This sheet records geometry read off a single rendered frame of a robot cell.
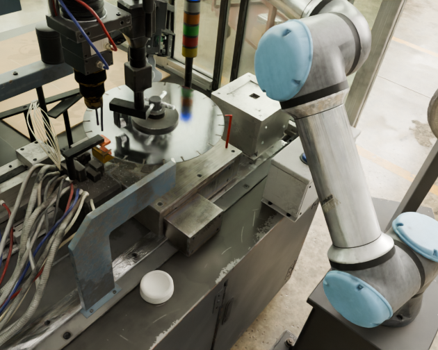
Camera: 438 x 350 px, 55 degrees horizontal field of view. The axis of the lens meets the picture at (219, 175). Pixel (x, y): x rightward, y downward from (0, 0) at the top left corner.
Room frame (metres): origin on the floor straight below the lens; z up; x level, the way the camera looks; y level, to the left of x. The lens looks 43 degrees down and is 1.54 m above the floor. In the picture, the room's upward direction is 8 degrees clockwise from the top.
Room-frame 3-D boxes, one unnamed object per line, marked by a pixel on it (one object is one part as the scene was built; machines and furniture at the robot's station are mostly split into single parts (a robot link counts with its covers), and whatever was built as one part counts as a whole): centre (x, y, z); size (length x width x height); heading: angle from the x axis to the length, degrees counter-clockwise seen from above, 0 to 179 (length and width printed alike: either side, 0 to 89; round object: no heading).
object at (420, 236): (0.54, -0.40, 0.91); 0.13 x 0.12 x 0.14; 132
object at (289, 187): (0.87, -0.24, 0.82); 0.28 x 0.11 x 0.15; 146
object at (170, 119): (0.81, 0.17, 0.96); 0.11 x 0.11 x 0.03
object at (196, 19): (1.11, 0.13, 1.08); 0.05 x 0.04 x 0.03; 56
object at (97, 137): (0.65, 0.28, 0.95); 0.10 x 0.03 x 0.07; 146
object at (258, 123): (1.05, -0.07, 0.82); 0.18 x 0.18 x 0.15; 56
